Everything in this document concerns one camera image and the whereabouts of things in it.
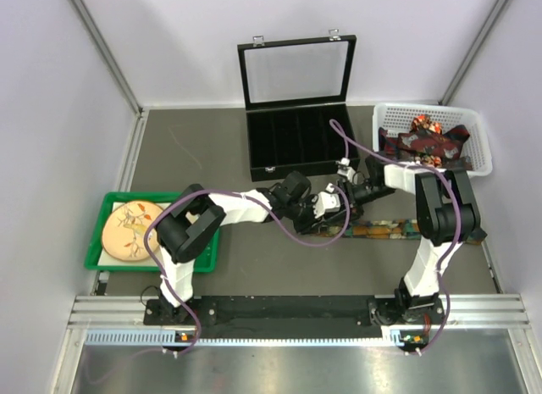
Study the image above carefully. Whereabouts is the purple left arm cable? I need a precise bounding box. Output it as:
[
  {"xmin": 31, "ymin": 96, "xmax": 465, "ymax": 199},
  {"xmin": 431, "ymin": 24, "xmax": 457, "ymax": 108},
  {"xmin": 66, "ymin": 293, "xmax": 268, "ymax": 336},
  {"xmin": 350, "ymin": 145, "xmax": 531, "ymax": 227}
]
[{"xmin": 143, "ymin": 182, "xmax": 351, "ymax": 359}]

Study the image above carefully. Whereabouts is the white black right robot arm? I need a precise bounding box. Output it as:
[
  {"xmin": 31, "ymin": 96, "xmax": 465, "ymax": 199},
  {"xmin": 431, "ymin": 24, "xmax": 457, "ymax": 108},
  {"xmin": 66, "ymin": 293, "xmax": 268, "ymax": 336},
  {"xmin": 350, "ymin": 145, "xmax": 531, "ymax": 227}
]
[{"xmin": 354, "ymin": 156, "xmax": 481, "ymax": 325}]

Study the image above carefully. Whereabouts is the white perforated plastic basket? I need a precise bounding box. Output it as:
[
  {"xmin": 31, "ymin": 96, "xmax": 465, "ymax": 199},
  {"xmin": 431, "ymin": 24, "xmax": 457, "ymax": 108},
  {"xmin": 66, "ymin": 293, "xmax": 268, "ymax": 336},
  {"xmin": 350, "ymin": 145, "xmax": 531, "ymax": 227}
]
[{"xmin": 373, "ymin": 103, "xmax": 493, "ymax": 177}]

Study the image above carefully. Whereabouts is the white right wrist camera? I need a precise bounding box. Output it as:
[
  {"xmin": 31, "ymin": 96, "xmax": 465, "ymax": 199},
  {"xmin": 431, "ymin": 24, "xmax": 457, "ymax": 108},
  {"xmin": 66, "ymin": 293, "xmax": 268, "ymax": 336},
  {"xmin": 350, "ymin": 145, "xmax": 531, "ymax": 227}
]
[{"xmin": 336, "ymin": 157, "xmax": 357, "ymax": 184}]

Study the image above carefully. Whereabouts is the green plastic tray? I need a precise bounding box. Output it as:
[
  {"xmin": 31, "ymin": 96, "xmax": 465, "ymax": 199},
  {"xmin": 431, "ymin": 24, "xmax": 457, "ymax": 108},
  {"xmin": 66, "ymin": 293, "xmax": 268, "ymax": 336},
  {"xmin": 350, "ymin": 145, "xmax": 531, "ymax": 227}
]
[{"xmin": 84, "ymin": 191, "xmax": 219, "ymax": 273}]

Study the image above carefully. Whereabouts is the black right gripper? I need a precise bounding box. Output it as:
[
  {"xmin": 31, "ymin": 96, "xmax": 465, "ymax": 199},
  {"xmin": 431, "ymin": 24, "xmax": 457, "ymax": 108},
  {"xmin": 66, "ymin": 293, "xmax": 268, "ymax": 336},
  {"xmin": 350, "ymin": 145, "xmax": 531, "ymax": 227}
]
[{"xmin": 325, "ymin": 179, "xmax": 395, "ymax": 225}]

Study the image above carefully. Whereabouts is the grey slotted cable duct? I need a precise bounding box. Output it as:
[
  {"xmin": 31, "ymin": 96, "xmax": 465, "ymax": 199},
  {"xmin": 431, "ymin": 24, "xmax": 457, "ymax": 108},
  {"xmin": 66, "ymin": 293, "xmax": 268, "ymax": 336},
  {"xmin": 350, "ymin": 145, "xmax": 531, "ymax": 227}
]
[{"xmin": 85, "ymin": 320, "xmax": 423, "ymax": 348}]

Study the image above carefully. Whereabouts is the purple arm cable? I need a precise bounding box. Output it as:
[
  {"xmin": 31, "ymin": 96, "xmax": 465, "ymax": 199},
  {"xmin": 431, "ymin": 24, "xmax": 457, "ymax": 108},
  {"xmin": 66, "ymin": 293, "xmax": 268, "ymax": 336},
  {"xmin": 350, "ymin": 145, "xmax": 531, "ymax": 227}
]
[
  {"xmin": 143, "ymin": 182, "xmax": 351, "ymax": 359},
  {"xmin": 329, "ymin": 119, "xmax": 465, "ymax": 356}
]

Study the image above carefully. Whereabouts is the dark red patterned tie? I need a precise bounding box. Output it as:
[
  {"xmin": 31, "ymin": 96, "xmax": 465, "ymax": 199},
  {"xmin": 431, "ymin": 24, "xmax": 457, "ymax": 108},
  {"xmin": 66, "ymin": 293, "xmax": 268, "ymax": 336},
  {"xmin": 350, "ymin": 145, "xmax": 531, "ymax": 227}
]
[{"xmin": 378, "ymin": 125, "xmax": 473, "ymax": 170}]

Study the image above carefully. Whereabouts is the round beige painted plate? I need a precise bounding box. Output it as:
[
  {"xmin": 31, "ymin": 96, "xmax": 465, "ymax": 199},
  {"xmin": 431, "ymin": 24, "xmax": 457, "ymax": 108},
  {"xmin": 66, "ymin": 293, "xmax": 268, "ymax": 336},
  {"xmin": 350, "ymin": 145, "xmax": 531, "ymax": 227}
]
[{"xmin": 101, "ymin": 200, "xmax": 169, "ymax": 263}]

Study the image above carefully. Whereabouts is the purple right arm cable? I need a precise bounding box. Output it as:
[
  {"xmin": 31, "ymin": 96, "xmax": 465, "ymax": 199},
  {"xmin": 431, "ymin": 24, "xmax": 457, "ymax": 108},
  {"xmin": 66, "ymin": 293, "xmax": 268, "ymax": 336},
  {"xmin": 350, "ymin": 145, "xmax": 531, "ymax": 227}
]
[{"xmin": 329, "ymin": 119, "xmax": 465, "ymax": 356}]

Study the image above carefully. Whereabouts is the aluminium frame rail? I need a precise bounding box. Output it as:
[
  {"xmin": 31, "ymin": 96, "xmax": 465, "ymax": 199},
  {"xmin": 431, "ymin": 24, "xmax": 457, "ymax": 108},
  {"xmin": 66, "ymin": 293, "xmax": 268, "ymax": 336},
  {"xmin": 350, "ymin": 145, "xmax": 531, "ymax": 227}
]
[{"xmin": 69, "ymin": 294, "xmax": 530, "ymax": 329}]

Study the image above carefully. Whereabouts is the red floral rolled tie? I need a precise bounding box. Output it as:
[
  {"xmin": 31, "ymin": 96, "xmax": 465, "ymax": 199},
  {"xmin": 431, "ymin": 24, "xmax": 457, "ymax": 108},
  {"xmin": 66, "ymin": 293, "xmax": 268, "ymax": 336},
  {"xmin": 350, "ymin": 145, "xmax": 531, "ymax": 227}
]
[{"xmin": 411, "ymin": 114, "xmax": 442, "ymax": 134}]

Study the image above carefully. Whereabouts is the black glass-lid storage case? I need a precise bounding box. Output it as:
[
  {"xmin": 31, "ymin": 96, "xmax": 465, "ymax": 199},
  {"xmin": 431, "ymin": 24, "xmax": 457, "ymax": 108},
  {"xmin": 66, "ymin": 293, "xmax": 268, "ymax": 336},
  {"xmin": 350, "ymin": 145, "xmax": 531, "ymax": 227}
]
[{"xmin": 237, "ymin": 31, "xmax": 360, "ymax": 182}]

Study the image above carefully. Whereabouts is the orange blue leaf-pattern tie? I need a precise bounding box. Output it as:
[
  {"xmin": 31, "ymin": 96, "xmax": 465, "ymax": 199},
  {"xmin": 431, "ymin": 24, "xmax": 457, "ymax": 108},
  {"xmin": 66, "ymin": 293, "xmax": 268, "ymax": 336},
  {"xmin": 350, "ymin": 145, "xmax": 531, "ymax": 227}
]
[{"xmin": 311, "ymin": 219, "xmax": 487, "ymax": 246}]

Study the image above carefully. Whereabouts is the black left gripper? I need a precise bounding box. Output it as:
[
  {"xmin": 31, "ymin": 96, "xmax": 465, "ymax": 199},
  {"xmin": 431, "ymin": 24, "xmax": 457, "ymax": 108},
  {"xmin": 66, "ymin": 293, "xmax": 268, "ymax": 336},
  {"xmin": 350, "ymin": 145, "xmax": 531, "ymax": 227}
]
[{"xmin": 284, "ymin": 194, "xmax": 324, "ymax": 235}]

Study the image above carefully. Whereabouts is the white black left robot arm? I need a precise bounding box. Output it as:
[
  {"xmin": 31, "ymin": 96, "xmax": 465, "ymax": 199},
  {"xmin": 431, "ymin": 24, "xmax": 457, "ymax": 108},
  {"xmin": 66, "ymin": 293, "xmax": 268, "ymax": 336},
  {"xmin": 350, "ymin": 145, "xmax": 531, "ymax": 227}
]
[{"xmin": 142, "ymin": 171, "xmax": 343, "ymax": 324}]

